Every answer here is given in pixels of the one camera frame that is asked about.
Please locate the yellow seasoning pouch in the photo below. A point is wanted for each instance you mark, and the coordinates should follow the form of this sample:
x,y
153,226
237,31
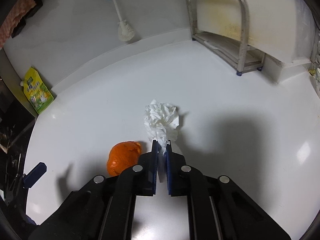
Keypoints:
x,y
37,95

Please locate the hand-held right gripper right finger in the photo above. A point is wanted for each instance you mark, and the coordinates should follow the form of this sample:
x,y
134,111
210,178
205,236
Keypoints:
x,y
169,165

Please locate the white cutting board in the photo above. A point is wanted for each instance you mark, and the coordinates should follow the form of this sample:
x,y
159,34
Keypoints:
x,y
220,10

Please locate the white tissue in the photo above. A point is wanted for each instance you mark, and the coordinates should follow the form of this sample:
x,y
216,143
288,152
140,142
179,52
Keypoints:
x,y
160,117

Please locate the white bottle brush blue tip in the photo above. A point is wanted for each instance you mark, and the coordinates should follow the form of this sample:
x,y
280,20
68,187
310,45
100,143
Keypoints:
x,y
120,15

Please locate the orange mandarin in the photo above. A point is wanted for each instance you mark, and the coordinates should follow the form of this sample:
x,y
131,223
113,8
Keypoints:
x,y
122,157

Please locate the black gas stove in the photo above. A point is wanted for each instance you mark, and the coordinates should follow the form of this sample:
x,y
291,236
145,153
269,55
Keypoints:
x,y
12,130

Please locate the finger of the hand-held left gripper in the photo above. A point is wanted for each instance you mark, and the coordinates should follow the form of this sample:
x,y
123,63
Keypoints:
x,y
35,175

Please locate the patterned paper bowl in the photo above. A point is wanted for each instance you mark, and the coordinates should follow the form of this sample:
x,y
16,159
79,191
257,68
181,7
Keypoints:
x,y
317,80

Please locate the metal cutting board rack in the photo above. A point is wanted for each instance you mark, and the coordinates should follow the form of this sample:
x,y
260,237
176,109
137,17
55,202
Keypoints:
x,y
243,42

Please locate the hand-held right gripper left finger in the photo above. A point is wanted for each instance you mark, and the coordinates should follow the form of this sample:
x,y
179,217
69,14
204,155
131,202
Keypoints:
x,y
155,160

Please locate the pink patterned cloth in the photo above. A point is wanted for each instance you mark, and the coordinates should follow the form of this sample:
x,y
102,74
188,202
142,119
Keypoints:
x,y
15,17

